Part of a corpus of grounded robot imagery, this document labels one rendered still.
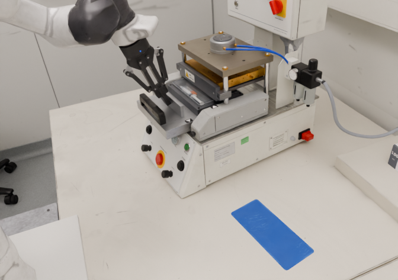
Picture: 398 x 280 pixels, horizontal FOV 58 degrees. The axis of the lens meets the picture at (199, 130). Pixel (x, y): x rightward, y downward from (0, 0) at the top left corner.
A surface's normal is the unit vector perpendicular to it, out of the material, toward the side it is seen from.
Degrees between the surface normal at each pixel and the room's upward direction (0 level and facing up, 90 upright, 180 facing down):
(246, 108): 90
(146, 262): 0
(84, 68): 90
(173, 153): 65
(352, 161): 0
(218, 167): 90
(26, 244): 0
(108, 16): 79
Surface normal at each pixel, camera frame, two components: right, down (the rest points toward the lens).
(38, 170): -0.07, -0.82
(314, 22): 0.51, 0.46
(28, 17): 0.91, 0.19
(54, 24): -0.51, 0.09
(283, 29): -0.86, 0.33
